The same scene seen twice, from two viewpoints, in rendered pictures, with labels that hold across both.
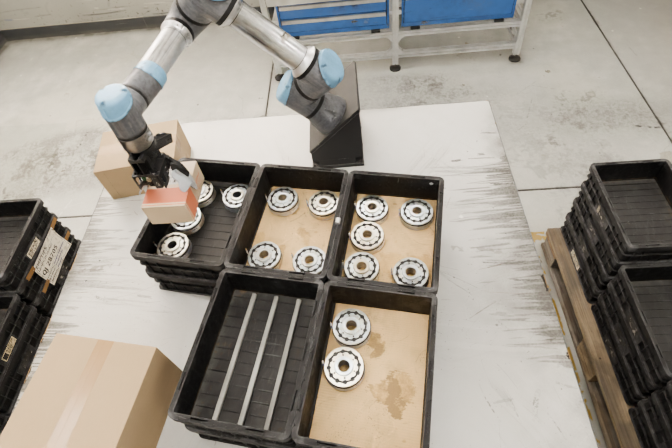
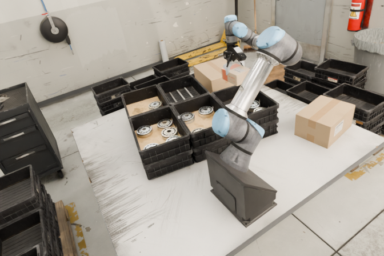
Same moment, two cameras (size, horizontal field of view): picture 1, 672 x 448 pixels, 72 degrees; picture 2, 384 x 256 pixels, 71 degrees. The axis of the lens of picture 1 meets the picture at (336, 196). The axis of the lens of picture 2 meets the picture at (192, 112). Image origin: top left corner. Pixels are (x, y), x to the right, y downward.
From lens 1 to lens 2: 217 cm
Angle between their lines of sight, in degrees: 93
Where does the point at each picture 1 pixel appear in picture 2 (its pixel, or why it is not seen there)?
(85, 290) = (274, 96)
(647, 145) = not seen: outside the picture
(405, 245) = (152, 141)
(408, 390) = (134, 112)
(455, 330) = (127, 148)
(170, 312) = not seen: hidden behind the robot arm
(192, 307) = not seen: hidden behind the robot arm
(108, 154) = (330, 101)
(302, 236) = (199, 124)
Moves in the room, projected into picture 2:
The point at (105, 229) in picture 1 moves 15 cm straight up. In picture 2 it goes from (300, 107) to (302, 90)
